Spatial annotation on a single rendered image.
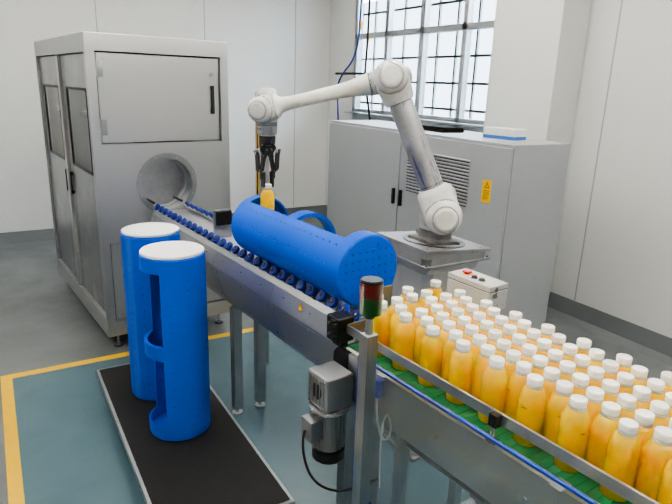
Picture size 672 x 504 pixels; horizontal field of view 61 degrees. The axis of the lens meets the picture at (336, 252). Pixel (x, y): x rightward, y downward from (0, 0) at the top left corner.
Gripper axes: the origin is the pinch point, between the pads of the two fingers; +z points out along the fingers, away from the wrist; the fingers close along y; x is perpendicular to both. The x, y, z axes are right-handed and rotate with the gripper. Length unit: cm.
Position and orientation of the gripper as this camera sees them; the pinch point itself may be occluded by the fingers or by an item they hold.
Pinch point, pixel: (267, 179)
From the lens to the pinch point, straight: 271.3
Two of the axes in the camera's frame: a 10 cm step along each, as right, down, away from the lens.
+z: -0.3, 9.6, 2.8
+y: -8.1, 1.4, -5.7
